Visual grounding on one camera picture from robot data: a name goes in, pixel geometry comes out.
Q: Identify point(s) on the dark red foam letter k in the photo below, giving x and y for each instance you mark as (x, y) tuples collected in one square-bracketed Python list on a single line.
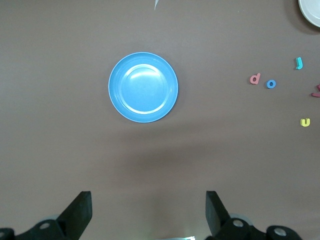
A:
[(318, 87)]

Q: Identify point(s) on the yellow foam letter u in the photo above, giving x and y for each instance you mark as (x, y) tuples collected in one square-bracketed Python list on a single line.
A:
[(305, 125)]

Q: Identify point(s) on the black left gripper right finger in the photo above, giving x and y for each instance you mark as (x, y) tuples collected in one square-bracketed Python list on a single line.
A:
[(225, 227)]

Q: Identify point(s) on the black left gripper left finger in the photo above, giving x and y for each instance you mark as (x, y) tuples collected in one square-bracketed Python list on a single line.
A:
[(62, 225)]

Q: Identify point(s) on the beige plastic plate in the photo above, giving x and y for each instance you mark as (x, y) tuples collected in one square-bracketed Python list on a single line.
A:
[(312, 10)]

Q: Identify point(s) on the brown table cover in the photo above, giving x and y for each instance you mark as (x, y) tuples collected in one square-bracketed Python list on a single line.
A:
[(75, 150)]

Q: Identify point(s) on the pink foam letter d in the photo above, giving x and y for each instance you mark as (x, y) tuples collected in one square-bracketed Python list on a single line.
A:
[(258, 77)]

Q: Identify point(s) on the dark red foam letter l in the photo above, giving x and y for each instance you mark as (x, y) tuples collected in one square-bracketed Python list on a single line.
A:
[(316, 94)]

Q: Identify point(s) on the blue foam letter o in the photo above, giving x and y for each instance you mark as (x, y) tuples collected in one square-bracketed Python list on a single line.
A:
[(267, 84)]

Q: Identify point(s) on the blue plastic plate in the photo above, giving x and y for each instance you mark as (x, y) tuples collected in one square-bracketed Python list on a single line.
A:
[(143, 86)]

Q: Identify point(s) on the teal foam letter j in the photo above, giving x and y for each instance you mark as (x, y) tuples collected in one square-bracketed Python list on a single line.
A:
[(300, 63)]

